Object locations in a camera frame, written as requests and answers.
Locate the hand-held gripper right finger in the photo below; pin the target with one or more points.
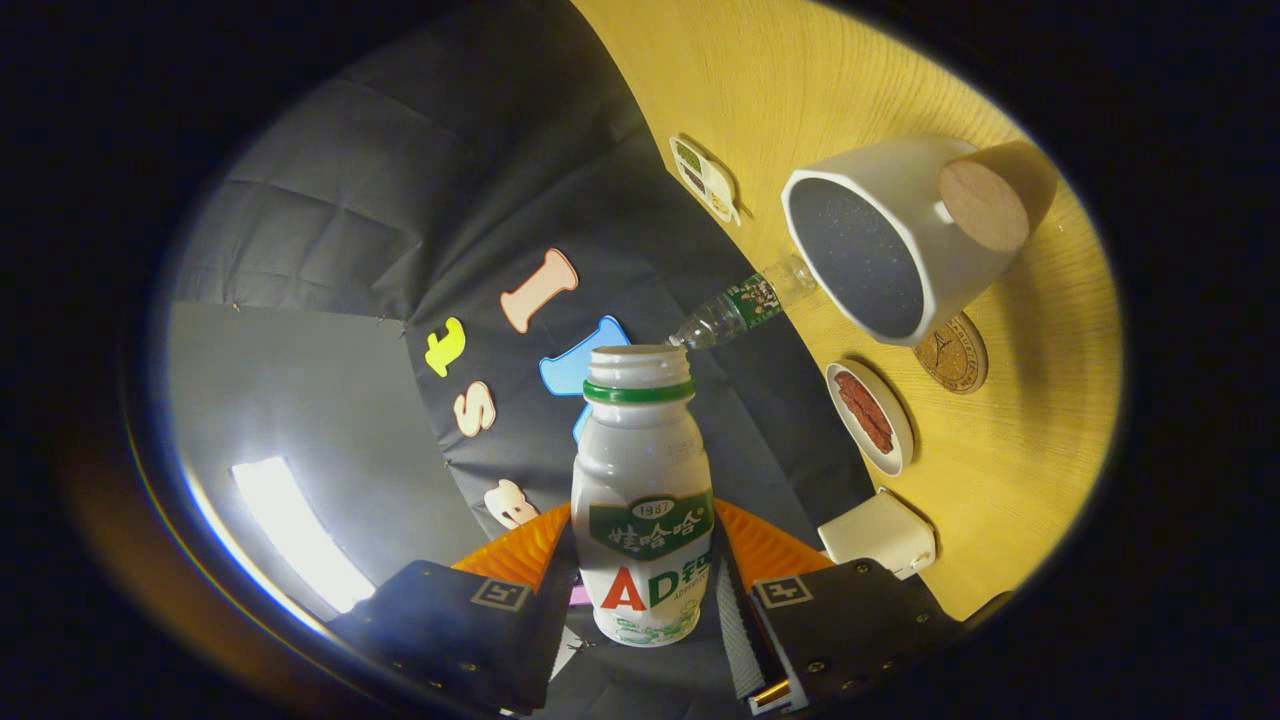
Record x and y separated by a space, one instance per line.
850 620

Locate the pile of green beans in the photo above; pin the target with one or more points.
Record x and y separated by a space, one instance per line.
688 156

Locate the white toaster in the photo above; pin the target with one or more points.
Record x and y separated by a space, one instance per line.
875 535

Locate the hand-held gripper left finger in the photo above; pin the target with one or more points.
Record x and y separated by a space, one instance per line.
440 620

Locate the clear plastic water bottle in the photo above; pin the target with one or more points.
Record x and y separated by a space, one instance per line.
745 303

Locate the wooden table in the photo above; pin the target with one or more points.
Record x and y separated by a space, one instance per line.
1020 480

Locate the white divided dish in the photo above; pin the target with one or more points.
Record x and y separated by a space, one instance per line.
718 190

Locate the red meat slice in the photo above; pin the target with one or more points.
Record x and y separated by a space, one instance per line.
865 410

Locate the round cork coaster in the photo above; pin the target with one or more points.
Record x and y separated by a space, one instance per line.
955 360

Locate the round white plate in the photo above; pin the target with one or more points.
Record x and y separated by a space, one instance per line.
900 432

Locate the black backdrop cloth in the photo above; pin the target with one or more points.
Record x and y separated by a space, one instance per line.
400 200

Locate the white juice bottle green label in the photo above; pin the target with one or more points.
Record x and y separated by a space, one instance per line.
640 460

